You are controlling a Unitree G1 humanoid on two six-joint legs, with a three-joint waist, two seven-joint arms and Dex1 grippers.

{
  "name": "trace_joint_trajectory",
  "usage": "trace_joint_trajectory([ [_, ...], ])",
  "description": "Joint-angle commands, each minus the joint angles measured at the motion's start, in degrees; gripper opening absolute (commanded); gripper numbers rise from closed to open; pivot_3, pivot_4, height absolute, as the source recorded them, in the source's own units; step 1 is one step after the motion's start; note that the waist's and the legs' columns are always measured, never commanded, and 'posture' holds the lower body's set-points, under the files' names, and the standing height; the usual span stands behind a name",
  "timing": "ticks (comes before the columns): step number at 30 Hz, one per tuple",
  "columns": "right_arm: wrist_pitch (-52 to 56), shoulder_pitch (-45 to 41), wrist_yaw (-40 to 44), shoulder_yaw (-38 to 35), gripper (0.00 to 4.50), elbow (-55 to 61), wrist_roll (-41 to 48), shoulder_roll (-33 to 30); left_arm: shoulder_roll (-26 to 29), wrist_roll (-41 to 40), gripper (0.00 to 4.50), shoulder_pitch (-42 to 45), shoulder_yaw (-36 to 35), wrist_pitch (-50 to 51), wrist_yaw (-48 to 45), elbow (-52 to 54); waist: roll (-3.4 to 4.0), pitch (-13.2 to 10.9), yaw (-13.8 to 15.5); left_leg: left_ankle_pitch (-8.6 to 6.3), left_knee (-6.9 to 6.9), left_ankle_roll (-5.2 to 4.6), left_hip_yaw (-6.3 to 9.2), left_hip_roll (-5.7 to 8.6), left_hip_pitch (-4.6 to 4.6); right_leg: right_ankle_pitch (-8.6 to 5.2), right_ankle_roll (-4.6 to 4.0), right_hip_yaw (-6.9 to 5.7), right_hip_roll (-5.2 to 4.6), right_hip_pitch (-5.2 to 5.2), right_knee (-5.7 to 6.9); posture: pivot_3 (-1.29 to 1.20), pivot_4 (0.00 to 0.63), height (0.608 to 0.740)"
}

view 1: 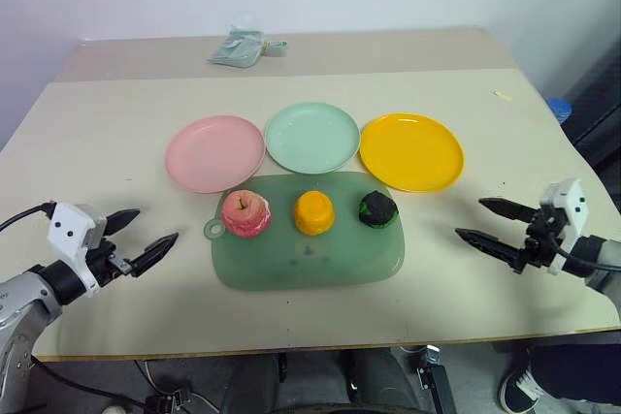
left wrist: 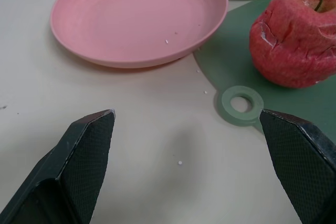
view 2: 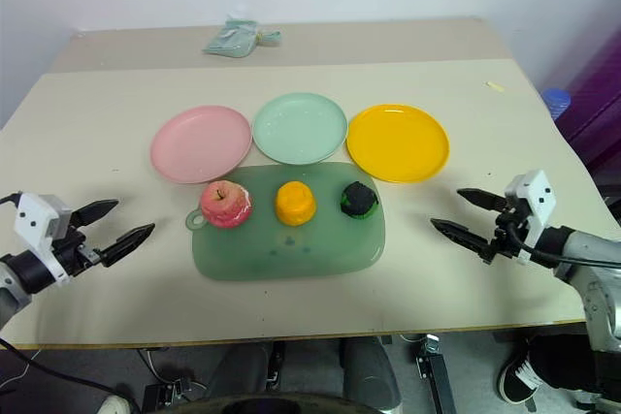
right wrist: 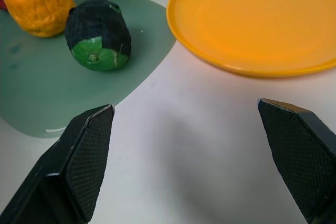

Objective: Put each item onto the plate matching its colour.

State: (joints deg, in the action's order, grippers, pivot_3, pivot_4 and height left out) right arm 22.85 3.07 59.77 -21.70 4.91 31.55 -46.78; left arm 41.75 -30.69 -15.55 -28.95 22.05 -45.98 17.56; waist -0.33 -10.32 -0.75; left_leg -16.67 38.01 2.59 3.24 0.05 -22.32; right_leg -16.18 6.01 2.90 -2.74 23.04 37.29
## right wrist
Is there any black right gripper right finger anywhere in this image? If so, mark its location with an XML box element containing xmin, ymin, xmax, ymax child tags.
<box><xmin>256</xmin><ymin>98</ymin><xmax>336</xmax><ymax>224</ymax></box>

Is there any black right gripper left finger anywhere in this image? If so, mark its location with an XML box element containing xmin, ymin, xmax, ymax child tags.
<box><xmin>0</xmin><ymin>104</ymin><xmax>116</xmax><ymax>224</ymax></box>

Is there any orange round plate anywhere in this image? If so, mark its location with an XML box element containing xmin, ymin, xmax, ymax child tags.
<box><xmin>166</xmin><ymin>0</ymin><xmax>336</xmax><ymax>78</ymax></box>

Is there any orange fruit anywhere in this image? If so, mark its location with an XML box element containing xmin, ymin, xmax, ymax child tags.
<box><xmin>2</xmin><ymin>0</ymin><xmax>77</xmax><ymax>38</ymax></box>

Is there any green cutting mat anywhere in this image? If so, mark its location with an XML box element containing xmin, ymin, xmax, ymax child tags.
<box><xmin>0</xmin><ymin>0</ymin><xmax>177</xmax><ymax>139</ymax></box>

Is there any green lime with black tape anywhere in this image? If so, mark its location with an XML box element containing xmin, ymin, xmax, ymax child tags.
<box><xmin>65</xmin><ymin>0</ymin><xmax>132</xmax><ymax>72</ymax></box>

